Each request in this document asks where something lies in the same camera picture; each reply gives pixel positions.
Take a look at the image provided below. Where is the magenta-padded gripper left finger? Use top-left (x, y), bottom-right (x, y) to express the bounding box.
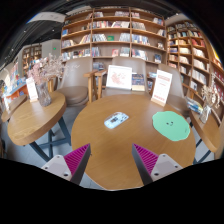
top-left (41, 143), bottom-right (92, 186)

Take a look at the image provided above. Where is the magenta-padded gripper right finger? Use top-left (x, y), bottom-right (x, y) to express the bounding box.
top-left (131, 143), bottom-right (184, 186)

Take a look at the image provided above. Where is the transparent computer mouse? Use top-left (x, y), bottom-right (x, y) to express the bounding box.
top-left (103, 111), bottom-right (130, 130)

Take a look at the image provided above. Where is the green wavy-edged mouse pad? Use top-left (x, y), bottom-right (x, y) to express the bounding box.
top-left (152, 110), bottom-right (191, 142)

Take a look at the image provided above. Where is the round wooden side table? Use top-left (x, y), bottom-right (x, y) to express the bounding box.
top-left (189, 109), bottom-right (224, 164)
top-left (7, 91), bottom-right (73, 163)

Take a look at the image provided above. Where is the glass vase with white flowers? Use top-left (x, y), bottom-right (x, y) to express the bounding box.
top-left (199, 73), bottom-right (224, 125)

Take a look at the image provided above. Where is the stack of books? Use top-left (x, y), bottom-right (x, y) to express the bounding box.
top-left (186, 96), bottom-right (204, 115)

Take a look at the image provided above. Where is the glass vase with pink flowers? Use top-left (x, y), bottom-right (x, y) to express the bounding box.
top-left (27, 53), bottom-right (68, 108)

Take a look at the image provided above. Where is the white and red standing sign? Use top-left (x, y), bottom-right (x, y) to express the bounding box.
top-left (150, 69), bottom-right (174, 108)

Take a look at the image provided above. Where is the brown armchair with wooden arms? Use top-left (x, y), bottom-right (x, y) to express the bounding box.
top-left (54, 57), bottom-right (98, 107)
top-left (156, 63), bottom-right (191, 116)
top-left (94, 55), bottom-right (153, 99)

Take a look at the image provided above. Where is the small white table sign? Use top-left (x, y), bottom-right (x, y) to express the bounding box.
top-left (25, 77), bottom-right (39, 103)

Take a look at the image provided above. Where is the dark blue book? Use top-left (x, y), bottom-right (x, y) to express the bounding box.
top-left (131, 73), bottom-right (146, 92)

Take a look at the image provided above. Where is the white framed floral picture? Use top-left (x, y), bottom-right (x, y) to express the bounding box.
top-left (105, 64), bottom-right (133, 91)

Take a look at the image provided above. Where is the distant wooden bookshelf unit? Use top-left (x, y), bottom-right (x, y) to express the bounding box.
top-left (21, 43), bottom-right (43, 73)

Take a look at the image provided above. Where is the curved wooden bookshelf unit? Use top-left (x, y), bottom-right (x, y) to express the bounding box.
top-left (165, 19), bottom-right (224, 111)

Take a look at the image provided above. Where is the wide wooden bookshelf unit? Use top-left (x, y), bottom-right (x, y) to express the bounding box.
top-left (59, 6), bottom-right (168, 71)

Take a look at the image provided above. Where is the white ceiling light panel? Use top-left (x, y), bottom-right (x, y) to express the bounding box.
top-left (27, 11), bottom-right (67, 24)

